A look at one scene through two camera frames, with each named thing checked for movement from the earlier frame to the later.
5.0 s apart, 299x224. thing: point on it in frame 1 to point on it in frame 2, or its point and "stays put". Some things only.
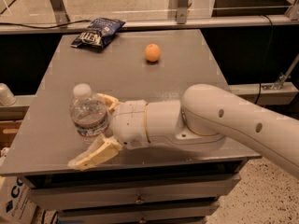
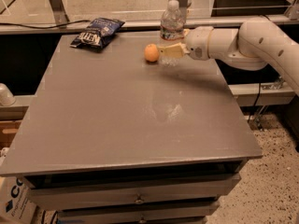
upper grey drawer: x=142 y=192 stays put
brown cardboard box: x=8 y=130 stays put
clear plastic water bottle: x=89 y=114 to x=172 y=32
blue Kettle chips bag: x=98 y=33 stays put
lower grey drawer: x=192 y=214 stays put
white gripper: x=129 y=123 to x=198 y=43
